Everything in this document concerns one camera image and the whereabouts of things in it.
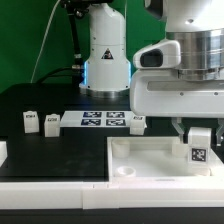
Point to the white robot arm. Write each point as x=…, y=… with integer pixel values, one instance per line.
x=181, y=76

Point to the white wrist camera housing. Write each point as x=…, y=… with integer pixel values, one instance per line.
x=162, y=55

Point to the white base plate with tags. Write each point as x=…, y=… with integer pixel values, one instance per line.
x=98, y=119

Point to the white square tabletop tray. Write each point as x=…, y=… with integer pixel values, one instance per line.
x=154, y=157

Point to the white left fence stub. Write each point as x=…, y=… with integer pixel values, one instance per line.
x=3, y=152

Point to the white front fence wall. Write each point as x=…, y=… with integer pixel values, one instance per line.
x=153, y=193

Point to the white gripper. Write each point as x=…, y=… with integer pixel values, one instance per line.
x=160, y=93

